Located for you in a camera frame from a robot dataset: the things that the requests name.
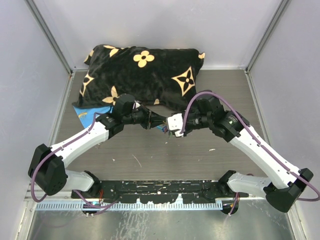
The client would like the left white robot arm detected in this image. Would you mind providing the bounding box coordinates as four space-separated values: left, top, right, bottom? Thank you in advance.
28 94 166 198

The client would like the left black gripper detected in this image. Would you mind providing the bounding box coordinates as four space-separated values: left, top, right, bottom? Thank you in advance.
123 104 168 130

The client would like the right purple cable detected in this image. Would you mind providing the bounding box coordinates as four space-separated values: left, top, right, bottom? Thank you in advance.
179 90 320 202

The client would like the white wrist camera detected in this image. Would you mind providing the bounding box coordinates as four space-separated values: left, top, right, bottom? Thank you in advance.
133 101 141 109
166 112 187 138

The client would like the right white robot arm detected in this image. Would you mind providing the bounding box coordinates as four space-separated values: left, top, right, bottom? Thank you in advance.
181 91 314 213

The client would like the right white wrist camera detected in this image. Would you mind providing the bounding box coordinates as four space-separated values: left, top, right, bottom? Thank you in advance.
166 112 187 138

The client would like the blue cartoon cloth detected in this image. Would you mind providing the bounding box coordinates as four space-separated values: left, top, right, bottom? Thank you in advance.
73 106 113 129

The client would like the black floral plush pillow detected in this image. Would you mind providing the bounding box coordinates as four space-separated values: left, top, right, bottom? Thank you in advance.
73 44 206 112

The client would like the white slotted cable duct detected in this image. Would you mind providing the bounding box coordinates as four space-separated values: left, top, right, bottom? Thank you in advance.
35 199 223 212

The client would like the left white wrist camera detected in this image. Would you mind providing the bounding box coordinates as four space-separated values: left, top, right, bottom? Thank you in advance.
133 101 141 109

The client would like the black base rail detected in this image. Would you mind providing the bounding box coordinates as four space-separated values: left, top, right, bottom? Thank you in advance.
80 180 236 204

